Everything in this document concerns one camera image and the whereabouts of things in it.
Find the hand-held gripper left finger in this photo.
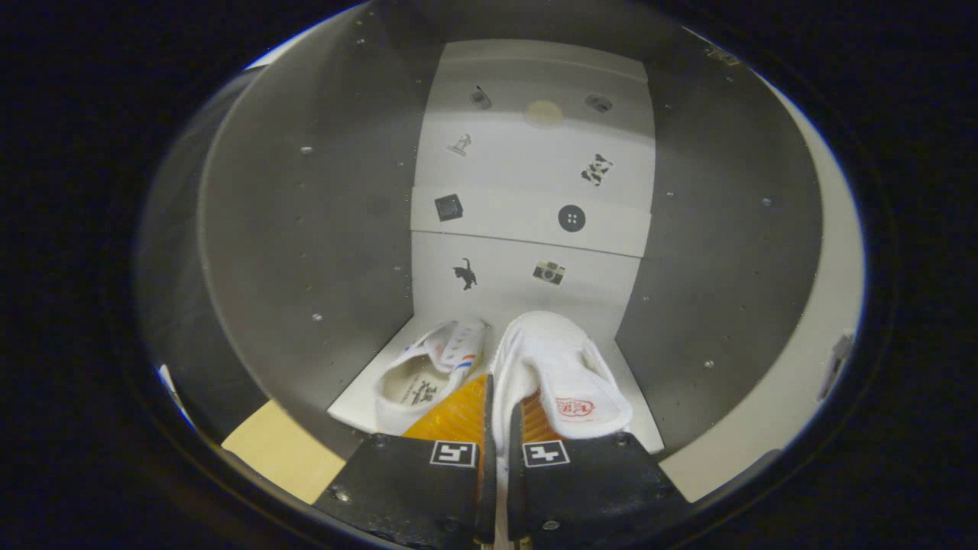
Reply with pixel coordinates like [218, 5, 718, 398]
[313, 373, 497, 547]

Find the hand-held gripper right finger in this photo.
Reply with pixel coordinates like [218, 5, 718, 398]
[508, 393, 692, 545]

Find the white striped shoe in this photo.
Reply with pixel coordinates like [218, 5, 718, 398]
[373, 317, 487, 436]

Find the white shoe with red logo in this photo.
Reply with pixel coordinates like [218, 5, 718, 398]
[489, 309, 635, 490]

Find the dark grey shoe cabinet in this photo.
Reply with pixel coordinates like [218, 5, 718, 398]
[195, 0, 826, 459]

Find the tan wooden floor board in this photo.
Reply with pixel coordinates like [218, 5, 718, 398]
[222, 399, 346, 505]

